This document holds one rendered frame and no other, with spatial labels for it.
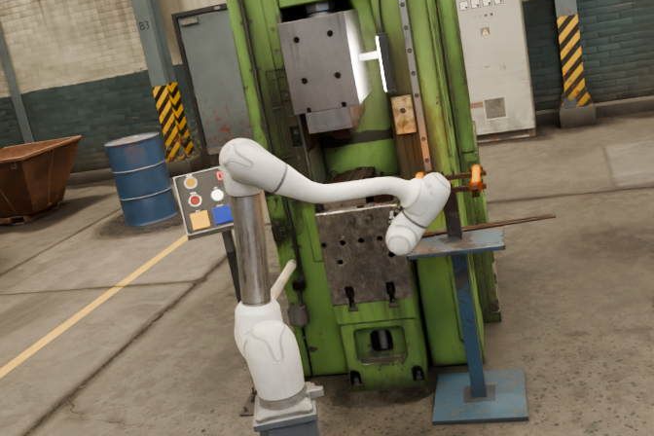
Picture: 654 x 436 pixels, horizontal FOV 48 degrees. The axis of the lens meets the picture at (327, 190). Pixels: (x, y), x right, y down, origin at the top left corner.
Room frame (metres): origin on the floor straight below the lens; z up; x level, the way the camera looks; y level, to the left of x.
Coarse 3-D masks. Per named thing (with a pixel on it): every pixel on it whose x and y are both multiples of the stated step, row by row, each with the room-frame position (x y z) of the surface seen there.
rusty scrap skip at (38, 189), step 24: (24, 144) 9.67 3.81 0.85; (48, 144) 9.54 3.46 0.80; (72, 144) 9.25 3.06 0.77; (0, 168) 8.47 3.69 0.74; (24, 168) 8.41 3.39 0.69; (48, 168) 8.85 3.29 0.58; (0, 192) 8.64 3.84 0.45; (24, 192) 8.56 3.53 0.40; (48, 192) 8.90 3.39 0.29; (0, 216) 8.86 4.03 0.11; (24, 216) 8.71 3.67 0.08
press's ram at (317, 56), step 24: (288, 24) 3.21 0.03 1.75; (312, 24) 3.19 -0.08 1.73; (336, 24) 3.16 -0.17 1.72; (360, 24) 3.56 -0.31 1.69; (288, 48) 3.22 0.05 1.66; (312, 48) 3.19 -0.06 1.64; (336, 48) 3.17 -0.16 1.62; (360, 48) 3.44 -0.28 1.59; (288, 72) 3.22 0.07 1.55; (312, 72) 3.20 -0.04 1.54; (336, 72) 3.18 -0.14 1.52; (360, 72) 3.31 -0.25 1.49; (312, 96) 3.20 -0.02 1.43; (336, 96) 3.18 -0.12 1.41; (360, 96) 3.20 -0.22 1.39
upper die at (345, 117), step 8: (360, 104) 3.47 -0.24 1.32; (312, 112) 3.20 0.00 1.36; (320, 112) 3.20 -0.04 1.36; (328, 112) 3.19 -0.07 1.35; (336, 112) 3.18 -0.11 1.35; (344, 112) 3.17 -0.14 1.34; (352, 112) 3.23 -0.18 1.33; (360, 112) 3.43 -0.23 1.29; (312, 120) 3.21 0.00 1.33; (320, 120) 3.20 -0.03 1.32; (328, 120) 3.19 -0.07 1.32; (336, 120) 3.18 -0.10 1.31; (344, 120) 3.17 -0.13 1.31; (352, 120) 3.20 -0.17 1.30; (312, 128) 3.21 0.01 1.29; (320, 128) 3.20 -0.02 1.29; (328, 128) 3.19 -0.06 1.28; (336, 128) 3.18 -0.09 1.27
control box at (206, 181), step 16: (176, 176) 3.19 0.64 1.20; (192, 176) 3.20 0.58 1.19; (208, 176) 3.20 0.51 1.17; (176, 192) 3.15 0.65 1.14; (192, 192) 3.16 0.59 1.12; (208, 192) 3.16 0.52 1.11; (224, 192) 3.17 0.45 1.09; (192, 208) 3.12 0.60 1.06; (208, 208) 3.12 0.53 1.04; (224, 224) 3.09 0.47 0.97
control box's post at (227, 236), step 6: (222, 234) 3.22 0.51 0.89; (228, 234) 3.22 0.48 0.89; (228, 240) 3.22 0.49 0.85; (228, 246) 3.22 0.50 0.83; (234, 246) 3.24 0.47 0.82; (228, 252) 3.22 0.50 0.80; (234, 252) 3.23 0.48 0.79; (228, 258) 3.23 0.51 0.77; (234, 258) 3.22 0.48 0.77; (234, 264) 3.22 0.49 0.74; (234, 270) 3.22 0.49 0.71; (234, 276) 3.22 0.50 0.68; (234, 282) 3.22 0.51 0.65; (240, 300) 3.22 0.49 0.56
